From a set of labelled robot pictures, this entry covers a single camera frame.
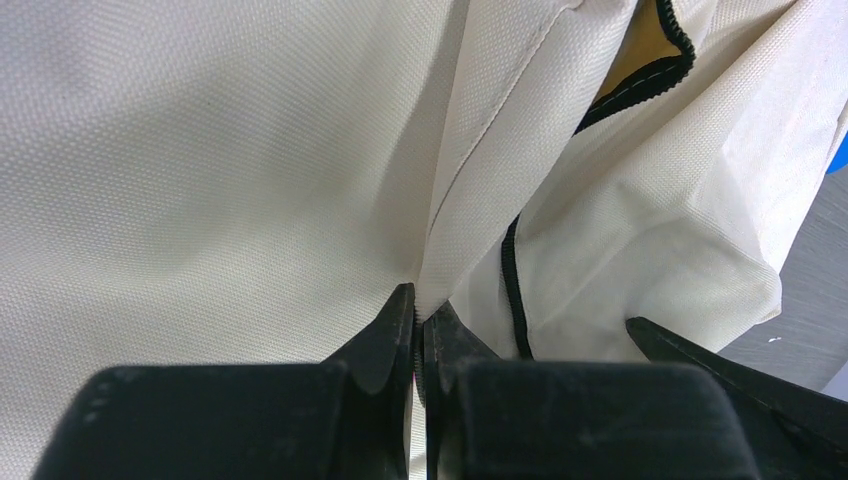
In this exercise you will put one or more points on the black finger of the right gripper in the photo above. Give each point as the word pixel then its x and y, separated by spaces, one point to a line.
pixel 793 432

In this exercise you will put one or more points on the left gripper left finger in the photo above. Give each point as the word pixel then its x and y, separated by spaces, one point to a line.
pixel 346 417

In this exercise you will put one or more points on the blue small eraser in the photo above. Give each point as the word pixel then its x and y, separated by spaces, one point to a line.
pixel 840 157

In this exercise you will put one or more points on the beige canvas backpack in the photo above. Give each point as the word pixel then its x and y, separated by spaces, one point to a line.
pixel 248 181

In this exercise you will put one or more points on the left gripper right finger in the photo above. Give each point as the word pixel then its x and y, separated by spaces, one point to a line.
pixel 490 418

